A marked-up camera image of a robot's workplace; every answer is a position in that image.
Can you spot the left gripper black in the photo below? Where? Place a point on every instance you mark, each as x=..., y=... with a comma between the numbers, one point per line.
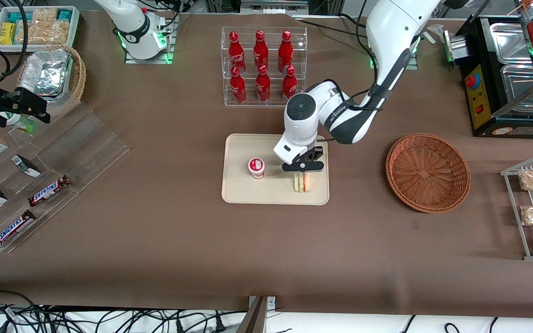
x=319, y=152

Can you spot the triangle sandwich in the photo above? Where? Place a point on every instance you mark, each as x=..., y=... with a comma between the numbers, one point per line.
x=302, y=182

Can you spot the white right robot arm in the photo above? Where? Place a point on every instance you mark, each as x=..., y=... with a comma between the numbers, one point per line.
x=132, y=23

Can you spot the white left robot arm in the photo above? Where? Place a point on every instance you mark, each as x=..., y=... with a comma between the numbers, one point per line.
x=396, y=27

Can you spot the cream plastic tray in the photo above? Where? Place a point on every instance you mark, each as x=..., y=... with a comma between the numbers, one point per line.
x=275, y=192

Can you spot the wicker basket holding foil trays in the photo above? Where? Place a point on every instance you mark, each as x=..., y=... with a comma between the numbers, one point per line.
x=77, y=78

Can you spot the empty brown wicker basket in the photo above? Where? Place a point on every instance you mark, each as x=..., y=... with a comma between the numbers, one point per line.
x=428, y=173

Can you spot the green bottle with white cap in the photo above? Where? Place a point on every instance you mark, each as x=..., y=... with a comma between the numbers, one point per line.
x=19, y=124

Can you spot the stacked aluminium foil trays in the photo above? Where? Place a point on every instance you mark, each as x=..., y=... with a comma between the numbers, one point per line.
x=44, y=74

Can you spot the clear acrylic stepped display stand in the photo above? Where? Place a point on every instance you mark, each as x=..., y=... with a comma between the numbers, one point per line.
x=81, y=148

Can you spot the Snickers chocolate bar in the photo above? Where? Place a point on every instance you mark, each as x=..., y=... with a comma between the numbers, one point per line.
x=49, y=190
x=13, y=230

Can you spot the red cola bottle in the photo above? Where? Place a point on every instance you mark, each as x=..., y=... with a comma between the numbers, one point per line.
x=285, y=51
x=263, y=85
x=260, y=50
x=234, y=51
x=289, y=84

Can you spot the yellow snack packet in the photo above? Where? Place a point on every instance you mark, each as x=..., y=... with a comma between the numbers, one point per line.
x=7, y=33

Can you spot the clear bag of crackers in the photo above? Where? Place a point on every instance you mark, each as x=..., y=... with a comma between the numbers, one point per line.
x=46, y=33
x=44, y=16

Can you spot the teal snack packet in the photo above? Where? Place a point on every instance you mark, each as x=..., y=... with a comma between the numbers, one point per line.
x=16, y=17
x=65, y=15

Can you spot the red soda can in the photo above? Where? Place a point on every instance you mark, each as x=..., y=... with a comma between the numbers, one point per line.
x=237, y=88

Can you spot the white plastic snack bin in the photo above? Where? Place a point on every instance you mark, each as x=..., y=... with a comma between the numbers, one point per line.
x=74, y=27

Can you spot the clear acrylic bottle rack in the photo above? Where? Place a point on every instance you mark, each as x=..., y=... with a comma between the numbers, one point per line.
x=271, y=34

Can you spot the black food warmer cabinet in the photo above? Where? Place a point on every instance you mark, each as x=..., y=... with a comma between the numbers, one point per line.
x=484, y=111

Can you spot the steel warmer pan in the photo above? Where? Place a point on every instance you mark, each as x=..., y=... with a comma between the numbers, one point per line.
x=509, y=44
x=525, y=90

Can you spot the aluminium frame post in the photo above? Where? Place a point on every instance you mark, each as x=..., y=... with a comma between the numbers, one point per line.
x=257, y=319

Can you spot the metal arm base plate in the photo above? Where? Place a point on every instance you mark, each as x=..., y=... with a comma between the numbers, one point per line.
x=171, y=46

